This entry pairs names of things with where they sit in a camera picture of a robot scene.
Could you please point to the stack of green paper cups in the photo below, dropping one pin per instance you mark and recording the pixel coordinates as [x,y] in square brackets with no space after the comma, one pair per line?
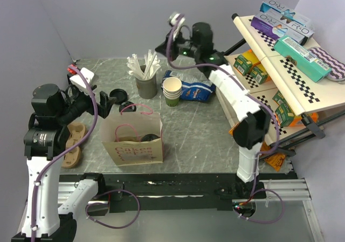
[172,90]

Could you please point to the pink paper gift bag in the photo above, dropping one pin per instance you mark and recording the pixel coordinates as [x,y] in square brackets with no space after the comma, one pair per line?
[135,124]

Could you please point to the blue chips bag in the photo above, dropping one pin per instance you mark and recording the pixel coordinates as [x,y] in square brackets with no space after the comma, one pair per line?
[193,88]

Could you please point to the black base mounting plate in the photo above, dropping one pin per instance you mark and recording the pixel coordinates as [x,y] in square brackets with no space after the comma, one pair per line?
[176,191]

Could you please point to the green box lower shelf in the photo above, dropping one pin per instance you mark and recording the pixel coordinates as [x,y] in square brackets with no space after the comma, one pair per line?
[283,112]

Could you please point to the teal box with barcode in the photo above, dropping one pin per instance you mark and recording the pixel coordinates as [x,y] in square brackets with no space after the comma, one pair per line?
[305,61]

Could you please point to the beige tiered shelf rack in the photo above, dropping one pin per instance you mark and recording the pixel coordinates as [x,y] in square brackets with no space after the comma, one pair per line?
[302,94]

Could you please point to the stack of black lids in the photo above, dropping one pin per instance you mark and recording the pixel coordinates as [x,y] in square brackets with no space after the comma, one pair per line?
[119,95]

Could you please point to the green yellow box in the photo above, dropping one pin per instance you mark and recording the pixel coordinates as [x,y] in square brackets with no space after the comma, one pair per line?
[259,74]
[245,62]

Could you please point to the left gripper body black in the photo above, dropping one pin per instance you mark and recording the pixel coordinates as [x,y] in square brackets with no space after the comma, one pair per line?
[77,102]

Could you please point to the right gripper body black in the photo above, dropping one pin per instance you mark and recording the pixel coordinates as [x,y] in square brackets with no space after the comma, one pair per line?
[186,48]

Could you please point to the aluminium rail frame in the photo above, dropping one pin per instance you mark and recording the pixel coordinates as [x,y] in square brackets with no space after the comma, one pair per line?
[275,189]

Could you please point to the orange snack packet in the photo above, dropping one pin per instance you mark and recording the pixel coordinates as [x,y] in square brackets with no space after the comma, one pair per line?
[275,161]

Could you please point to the green yellow box upper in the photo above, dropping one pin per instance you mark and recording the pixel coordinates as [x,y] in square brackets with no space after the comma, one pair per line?
[245,62]

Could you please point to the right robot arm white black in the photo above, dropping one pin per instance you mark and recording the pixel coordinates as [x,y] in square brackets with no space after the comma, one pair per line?
[254,118]

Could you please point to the purple toothpaste box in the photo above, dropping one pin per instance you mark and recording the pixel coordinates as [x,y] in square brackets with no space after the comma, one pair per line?
[272,26]

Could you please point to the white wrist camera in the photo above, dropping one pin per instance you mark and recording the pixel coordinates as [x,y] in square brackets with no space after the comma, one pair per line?
[176,21]
[82,76]

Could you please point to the orange chips bag lower shelf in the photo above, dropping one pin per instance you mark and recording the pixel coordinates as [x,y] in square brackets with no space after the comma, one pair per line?
[297,121]

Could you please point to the blue toothpaste box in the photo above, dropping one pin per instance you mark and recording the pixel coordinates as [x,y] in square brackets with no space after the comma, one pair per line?
[289,13]

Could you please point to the black plastic cup lid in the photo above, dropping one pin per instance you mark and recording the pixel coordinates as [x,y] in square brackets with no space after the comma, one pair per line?
[149,137]

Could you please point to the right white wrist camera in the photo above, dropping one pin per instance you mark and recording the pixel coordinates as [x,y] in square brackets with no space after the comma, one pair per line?
[176,21]

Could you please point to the purple wavy striped pouch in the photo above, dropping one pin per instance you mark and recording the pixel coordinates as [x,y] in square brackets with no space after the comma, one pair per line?
[337,67]

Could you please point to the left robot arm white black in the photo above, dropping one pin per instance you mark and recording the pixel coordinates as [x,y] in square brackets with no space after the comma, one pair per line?
[44,149]

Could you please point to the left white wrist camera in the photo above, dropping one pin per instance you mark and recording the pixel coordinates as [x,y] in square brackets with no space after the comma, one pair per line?
[82,76]

